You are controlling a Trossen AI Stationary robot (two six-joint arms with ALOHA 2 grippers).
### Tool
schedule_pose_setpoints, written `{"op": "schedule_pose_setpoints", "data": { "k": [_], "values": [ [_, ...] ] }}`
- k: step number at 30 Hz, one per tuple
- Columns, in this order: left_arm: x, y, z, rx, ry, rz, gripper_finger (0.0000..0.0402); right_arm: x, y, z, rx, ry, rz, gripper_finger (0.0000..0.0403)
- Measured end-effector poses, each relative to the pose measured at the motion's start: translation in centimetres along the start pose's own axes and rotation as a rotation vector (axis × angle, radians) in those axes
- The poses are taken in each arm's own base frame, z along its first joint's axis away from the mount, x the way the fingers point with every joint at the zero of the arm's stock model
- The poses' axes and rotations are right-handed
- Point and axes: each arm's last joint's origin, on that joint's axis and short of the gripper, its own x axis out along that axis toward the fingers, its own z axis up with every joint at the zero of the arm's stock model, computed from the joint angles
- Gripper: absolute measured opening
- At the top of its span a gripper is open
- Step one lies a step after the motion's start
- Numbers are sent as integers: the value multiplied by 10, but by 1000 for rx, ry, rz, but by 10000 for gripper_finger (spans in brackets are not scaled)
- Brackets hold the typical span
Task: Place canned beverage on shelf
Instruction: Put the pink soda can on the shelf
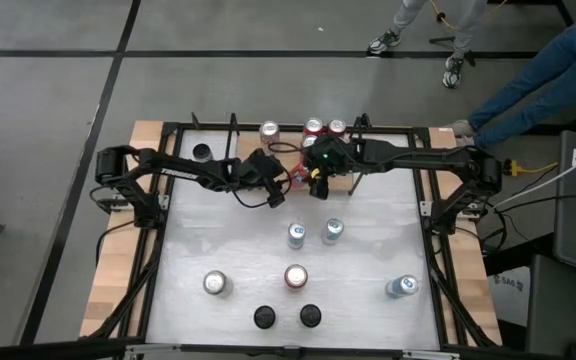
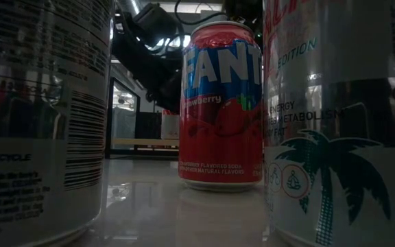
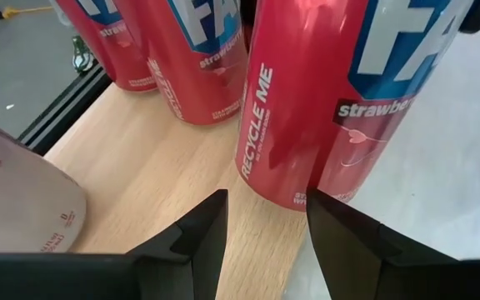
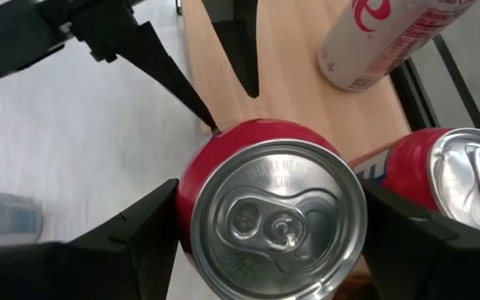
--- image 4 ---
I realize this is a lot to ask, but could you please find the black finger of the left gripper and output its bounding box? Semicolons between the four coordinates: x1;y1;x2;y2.
201;0;261;99
71;3;218;133

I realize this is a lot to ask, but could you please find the red Fanta strawberry can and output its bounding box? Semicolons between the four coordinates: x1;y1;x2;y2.
176;118;368;300
347;127;480;241

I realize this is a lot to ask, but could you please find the silver Diet Coke can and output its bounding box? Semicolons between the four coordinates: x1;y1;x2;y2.
317;0;478;92

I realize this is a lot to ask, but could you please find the blue silver Red Bull can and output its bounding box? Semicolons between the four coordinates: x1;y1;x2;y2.
0;187;44;245

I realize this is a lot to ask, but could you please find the wooden shelf with black frame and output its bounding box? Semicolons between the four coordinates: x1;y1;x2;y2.
176;0;480;300

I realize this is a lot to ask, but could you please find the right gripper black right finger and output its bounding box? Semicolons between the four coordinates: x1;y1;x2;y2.
360;182;480;300

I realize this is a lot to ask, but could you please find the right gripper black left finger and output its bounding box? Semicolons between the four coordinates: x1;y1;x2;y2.
0;177;181;300

